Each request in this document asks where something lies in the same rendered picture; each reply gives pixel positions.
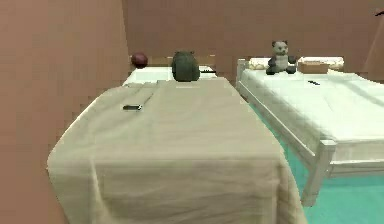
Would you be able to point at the white pillow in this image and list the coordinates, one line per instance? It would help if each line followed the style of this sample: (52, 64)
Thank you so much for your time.
(258, 63)
(328, 60)

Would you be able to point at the bed with beige blanket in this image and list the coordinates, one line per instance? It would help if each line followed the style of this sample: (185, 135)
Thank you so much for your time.
(186, 140)

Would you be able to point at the white wooden frame bed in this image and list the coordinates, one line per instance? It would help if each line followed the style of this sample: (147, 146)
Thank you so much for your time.
(333, 110)

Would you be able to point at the dark red ball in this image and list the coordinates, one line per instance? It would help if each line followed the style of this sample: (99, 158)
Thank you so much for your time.
(139, 59)

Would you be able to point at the brown cardboard box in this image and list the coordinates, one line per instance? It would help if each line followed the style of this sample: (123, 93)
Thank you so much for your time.
(312, 67)

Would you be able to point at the panda teddy bear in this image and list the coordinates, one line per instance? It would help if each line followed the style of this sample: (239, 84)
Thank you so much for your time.
(280, 58)

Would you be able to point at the dark green backpack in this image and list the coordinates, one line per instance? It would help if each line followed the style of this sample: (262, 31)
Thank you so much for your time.
(185, 66)

